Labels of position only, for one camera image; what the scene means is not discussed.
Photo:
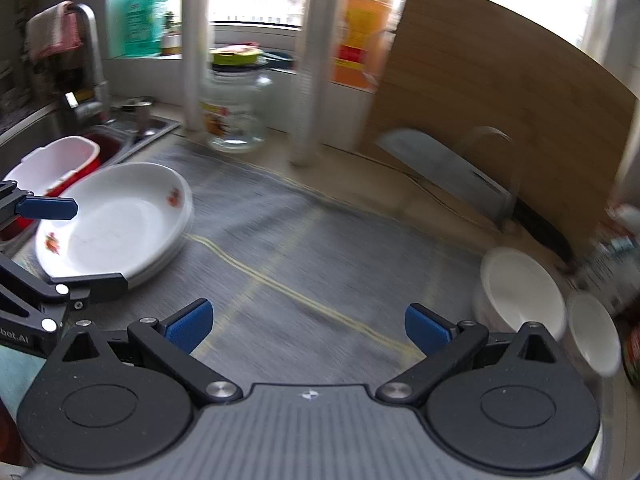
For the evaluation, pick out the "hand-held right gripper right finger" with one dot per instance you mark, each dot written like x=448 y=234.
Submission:
x=425 y=330

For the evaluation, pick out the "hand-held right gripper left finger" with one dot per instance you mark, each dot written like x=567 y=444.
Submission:
x=190 y=325

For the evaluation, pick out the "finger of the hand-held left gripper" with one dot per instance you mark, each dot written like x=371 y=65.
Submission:
x=100 y=287
x=47 y=208

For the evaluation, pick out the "white bowl with floral print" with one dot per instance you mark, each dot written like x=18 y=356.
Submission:
x=522 y=290

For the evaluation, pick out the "white bowl pink flower print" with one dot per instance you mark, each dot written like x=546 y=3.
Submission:
x=595 y=335

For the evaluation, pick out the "red and white plastic basket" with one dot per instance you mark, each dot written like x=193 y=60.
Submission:
x=55 y=165

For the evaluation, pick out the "red plastic basin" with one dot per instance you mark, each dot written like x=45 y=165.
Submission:
x=107 y=147

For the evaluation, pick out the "stainless steel sink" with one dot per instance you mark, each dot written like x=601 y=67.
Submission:
x=160 y=127

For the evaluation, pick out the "grey checked dish mat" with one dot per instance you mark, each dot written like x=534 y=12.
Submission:
x=300 y=240

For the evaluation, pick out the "metal faucet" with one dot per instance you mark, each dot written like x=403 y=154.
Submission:
x=92 y=60

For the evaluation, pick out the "pink dish cloth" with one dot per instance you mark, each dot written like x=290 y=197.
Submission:
x=52 y=30

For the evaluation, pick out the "clear plastic bottle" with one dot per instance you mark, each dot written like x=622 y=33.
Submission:
x=607 y=270

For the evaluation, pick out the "short plastic wrap roll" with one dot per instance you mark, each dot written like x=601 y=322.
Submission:
x=196 y=60

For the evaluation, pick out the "glass jar with yellow lid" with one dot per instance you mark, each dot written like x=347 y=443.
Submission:
x=235 y=110

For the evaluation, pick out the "small potted plant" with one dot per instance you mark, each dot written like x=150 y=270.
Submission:
x=171 y=35

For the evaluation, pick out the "green detergent bottle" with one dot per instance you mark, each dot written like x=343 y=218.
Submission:
x=145 y=10

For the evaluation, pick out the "wooden cutting board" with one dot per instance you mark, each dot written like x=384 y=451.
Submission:
x=500 y=85

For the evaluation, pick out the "blue container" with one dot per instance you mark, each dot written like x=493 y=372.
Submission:
x=277 y=60

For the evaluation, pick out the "orange cooking oil jug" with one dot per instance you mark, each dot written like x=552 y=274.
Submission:
x=362 y=25

